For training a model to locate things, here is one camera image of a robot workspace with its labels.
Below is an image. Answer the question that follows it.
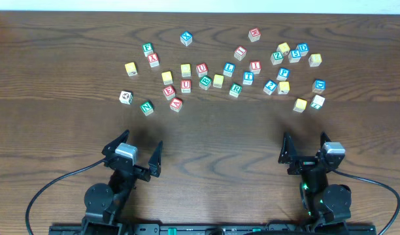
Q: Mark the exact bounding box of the yellow block beside B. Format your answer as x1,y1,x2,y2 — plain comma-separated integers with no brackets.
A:
213,74,224,88

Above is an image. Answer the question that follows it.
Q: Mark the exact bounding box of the yellow block far right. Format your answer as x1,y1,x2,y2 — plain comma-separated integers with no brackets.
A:
308,54,322,67

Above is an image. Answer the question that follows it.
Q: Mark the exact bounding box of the blue D block lower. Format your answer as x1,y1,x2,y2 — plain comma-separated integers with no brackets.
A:
312,80,326,94

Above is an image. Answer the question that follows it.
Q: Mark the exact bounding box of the red I block upper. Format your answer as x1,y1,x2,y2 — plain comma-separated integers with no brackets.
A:
234,46,247,61

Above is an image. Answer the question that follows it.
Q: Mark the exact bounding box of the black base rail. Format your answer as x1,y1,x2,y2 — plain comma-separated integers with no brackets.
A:
48,223,376,235

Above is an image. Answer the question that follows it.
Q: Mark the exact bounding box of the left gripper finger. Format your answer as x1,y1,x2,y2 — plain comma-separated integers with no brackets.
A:
101,130,129,156
148,141,163,178

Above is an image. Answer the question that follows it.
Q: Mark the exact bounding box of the yellow block beside 2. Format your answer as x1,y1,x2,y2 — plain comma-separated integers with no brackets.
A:
277,81,290,95

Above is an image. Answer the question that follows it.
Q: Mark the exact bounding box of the yellow block far left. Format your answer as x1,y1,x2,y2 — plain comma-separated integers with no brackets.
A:
125,62,138,76

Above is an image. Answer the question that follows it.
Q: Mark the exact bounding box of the green N block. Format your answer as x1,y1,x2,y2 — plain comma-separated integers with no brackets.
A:
140,101,154,116

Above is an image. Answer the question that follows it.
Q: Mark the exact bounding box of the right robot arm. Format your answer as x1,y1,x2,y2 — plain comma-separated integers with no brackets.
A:
278,133,352,234

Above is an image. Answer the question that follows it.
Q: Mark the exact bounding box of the blue d block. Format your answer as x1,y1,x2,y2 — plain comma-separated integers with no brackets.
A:
296,43,309,57
312,80,326,94

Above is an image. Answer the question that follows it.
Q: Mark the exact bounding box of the yellow block lower right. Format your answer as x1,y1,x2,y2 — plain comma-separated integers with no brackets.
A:
293,99,307,113

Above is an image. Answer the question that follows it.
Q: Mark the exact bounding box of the red i block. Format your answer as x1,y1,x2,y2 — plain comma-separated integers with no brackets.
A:
234,46,247,61
249,61,261,74

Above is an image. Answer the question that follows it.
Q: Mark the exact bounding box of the blue T block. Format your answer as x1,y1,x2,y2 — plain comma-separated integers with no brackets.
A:
242,72,254,85

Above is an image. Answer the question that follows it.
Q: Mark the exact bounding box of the blue L block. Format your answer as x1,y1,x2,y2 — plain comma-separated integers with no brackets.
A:
223,63,235,77

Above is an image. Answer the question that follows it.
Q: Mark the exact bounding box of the blue 2 block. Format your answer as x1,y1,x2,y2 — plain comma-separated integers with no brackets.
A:
263,80,278,95

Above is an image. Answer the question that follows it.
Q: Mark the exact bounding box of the blue P block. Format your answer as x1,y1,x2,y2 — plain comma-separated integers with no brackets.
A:
276,68,290,81

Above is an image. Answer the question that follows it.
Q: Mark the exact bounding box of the green F block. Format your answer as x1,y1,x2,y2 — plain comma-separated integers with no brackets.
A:
142,42,154,57

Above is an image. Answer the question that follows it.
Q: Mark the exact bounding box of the green B block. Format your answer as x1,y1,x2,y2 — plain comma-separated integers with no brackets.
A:
199,76,212,90

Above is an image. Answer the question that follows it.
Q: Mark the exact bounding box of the red u block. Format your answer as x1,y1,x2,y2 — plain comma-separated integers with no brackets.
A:
195,63,208,78
180,80,192,93

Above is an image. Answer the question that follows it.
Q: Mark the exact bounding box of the blue D block upper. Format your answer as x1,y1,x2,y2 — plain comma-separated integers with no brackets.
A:
296,43,309,57

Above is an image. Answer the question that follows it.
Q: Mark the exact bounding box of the red Y block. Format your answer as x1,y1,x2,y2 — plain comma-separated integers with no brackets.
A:
147,53,159,68

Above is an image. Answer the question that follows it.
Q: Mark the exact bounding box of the blue 5 block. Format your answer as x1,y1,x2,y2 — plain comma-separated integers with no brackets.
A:
288,50,301,63

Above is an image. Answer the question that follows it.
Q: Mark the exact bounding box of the white symbol block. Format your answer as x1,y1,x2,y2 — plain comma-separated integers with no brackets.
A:
119,91,133,104

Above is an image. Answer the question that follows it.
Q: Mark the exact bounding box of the yellow block top right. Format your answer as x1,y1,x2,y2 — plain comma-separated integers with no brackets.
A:
276,42,290,56

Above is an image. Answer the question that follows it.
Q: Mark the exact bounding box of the white green Z block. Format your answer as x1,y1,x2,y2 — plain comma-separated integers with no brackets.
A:
310,95,325,110

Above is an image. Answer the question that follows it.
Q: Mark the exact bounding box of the green R block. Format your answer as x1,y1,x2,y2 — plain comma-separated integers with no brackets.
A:
229,83,242,98

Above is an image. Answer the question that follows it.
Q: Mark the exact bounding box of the yellow block left middle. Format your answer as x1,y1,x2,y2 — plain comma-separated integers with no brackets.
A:
161,71,173,85

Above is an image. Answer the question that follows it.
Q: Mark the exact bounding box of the red I block lower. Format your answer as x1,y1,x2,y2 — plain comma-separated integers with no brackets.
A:
249,61,261,74

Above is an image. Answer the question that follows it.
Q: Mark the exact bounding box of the red E block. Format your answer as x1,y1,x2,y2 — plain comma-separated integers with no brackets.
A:
163,86,176,101

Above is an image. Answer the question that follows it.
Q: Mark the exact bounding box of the yellow block centre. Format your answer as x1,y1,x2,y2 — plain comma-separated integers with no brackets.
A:
180,63,192,77

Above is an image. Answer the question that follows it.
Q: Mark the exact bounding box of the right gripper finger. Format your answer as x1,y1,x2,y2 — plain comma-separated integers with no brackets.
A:
320,132,331,153
278,133,297,164

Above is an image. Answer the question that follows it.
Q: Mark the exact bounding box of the red A block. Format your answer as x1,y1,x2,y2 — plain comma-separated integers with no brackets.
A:
170,98,183,112

